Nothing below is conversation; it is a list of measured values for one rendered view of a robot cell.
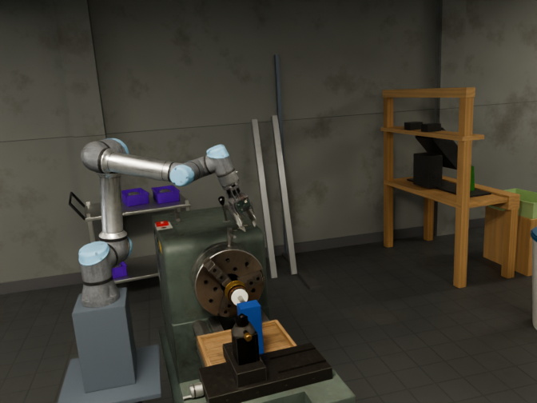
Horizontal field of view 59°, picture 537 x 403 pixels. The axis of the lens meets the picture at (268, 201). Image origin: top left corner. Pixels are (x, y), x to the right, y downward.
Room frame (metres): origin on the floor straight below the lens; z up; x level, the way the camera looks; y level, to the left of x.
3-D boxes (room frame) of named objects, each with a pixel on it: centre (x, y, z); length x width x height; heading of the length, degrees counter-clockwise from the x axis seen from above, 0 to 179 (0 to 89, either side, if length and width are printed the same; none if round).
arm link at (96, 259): (1.83, 0.71, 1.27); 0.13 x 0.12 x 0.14; 165
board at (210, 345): (1.74, 0.12, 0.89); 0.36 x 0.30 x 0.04; 108
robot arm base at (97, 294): (1.83, 0.71, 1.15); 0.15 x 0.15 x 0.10
